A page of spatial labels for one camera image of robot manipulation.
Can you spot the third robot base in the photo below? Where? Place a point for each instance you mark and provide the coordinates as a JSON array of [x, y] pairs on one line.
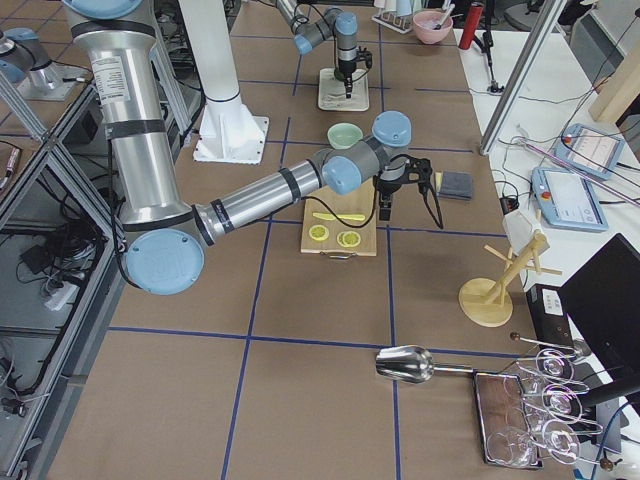
[[26, 64]]

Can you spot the light green bowl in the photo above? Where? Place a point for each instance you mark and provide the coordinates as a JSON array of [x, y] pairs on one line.
[[343, 135]]

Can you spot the pink mixing bowl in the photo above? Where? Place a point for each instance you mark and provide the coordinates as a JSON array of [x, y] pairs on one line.
[[429, 27]]

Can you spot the white bear tray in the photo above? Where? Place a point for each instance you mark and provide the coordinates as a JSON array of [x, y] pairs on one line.
[[332, 95]]

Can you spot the bamboo cutting board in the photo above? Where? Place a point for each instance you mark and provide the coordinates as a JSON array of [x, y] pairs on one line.
[[360, 201]]

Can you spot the front lemon slice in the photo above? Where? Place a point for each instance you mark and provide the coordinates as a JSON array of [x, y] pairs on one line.
[[349, 239]]

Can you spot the lemon slice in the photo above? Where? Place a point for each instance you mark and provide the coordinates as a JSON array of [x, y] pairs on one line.
[[349, 239], [318, 233]]

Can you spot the yellow sponge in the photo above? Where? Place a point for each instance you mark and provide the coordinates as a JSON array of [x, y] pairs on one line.
[[438, 181]]

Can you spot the yellow plastic knife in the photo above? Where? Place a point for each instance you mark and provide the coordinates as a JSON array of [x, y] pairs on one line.
[[330, 217]]

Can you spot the grey cleaning cloth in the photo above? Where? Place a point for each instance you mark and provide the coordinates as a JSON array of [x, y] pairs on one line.
[[456, 185]]

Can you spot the upper lemon slice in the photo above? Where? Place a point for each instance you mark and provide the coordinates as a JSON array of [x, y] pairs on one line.
[[318, 233]]

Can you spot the red cylinder bottle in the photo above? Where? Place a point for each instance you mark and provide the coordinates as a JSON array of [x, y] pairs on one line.
[[471, 24]]

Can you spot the wooden mug tree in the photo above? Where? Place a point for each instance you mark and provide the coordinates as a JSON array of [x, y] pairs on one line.
[[486, 302]]

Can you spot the metal scoop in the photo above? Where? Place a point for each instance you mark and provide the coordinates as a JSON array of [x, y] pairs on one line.
[[414, 364]]

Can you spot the lower teach pendant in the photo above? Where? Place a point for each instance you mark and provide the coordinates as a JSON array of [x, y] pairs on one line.
[[567, 201]]

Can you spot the teach pendant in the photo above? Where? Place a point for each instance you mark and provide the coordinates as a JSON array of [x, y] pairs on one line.
[[590, 150], [567, 201]]

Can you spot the upper teach pendant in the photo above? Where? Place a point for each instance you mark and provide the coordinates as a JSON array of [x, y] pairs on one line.
[[590, 150]]

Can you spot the black monitor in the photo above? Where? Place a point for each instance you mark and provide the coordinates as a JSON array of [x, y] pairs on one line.
[[602, 300]]

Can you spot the wine glass rack tray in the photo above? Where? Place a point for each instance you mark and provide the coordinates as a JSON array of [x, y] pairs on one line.
[[532, 411]]

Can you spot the aluminium frame post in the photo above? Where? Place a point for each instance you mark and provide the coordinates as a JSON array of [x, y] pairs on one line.
[[536, 39]]

